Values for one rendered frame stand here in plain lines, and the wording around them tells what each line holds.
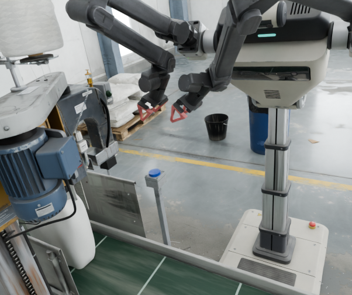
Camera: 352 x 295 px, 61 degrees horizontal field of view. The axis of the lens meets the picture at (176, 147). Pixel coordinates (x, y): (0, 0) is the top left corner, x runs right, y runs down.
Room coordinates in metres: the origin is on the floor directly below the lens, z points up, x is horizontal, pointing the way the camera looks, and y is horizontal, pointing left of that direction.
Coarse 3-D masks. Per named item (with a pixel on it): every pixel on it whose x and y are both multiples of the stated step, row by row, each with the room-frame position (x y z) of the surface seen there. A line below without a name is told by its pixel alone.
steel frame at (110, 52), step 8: (176, 0) 9.71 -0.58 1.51; (184, 0) 9.58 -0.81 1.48; (176, 8) 9.73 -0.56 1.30; (184, 8) 9.54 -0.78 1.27; (176, 16) 9.75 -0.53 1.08; (184, 16) 9.50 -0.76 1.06; (96, 32) 7.00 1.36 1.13; (104, 40) 7.06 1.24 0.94; (112, 40) 6.85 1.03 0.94; (104, 48) 7.08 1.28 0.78; (112, 48) 6.82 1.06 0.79; (176, 48) 9.72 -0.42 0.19; (104, 56) 7.04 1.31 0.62; (112, 56) 6.98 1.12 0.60; (120, 56) 6.98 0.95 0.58; (104, 64) 7.00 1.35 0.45; (112, 64) 7.01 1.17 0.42; (120, 64) 6.94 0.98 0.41; (112, 72) 7.03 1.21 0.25; (120, 72) 6.89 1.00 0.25
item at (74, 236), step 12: (72, 192) 1.21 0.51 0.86; (72, 204) 1.23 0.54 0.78; (60, 216) 1.19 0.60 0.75; (84, 216) 1.26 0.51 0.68; (48, 228) 1.23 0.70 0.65; (60, 228) 1.19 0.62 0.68; (72, 228) 1.19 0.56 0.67; (84, 228) 1.23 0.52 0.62; (48, 240) 1.24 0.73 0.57; (60, 240) 1.19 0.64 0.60; (72, 240) 1.18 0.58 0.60; (84, 240) 1.21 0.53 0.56; (72, 252) 1.17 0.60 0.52; (84, 252) 1.20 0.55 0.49; (72, 264) 1.19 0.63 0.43; (84, 264) 1.19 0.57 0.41
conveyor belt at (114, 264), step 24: (96, 240) 1.40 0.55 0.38; (96, 264) 1.21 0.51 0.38; (120, 264) 1.19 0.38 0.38; (144, 264) 1.17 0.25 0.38; (168, 264) 1.15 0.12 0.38; (96, 288) 1.06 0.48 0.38; (120, 288) 1.04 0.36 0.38; (144, 288) 1.02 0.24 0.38; (168, 288) 1.00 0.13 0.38; (192, 288) 0.98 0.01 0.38; (216, 288) 0.97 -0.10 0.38; (240, 288) 0.95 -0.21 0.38
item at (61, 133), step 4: (44, 128) 0.86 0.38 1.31; (48, 128) 0.86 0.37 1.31; (48, 132) 0.84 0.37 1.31; (52, 132) 0.83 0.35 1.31; (56, 132) 0.82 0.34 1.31; (60, 132) 0.82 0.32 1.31; (64, 132) 0.82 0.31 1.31; (48, 136) 0.85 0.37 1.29; (52, 136) 0.84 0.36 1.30; (56, 136) 0.83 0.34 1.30; (60, 136) 0.82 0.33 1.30; (64, 136) 0.82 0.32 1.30; (76, 172) 0.82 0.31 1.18; (72, 176) 0.82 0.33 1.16; (76, 176) 0.81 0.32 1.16
